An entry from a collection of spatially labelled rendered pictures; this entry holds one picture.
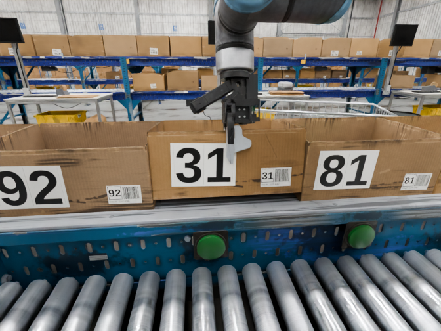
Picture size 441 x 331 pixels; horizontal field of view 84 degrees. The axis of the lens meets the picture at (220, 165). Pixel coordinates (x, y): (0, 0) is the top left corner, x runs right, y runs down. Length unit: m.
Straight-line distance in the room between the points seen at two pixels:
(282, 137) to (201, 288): 0.40
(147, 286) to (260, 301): 0.26
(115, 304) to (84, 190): 0.27
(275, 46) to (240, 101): 4.76
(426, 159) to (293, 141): 0.37
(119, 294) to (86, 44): 5.02
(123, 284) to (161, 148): 0.33
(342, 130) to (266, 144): 0.46
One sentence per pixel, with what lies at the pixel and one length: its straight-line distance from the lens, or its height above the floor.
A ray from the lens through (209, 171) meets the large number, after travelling 0.61.
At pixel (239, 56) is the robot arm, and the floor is 1.24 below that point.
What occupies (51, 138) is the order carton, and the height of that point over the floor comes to 1.00.
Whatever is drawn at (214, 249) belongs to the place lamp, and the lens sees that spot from 0.63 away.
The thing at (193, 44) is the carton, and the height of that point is 1.58.
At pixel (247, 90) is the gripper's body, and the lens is 0.60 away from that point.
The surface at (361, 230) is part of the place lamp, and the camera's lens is 0.74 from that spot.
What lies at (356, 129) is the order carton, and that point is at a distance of 1.05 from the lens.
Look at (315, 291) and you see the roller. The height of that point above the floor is 0.75.
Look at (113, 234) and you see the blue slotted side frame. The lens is 0.64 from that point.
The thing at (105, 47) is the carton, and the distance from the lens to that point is 5.31.
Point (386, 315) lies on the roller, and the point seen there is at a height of 0.75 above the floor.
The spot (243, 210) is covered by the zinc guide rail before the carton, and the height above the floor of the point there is 0.89.
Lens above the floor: 1.22
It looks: 22 degrees down
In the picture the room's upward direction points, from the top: straight up
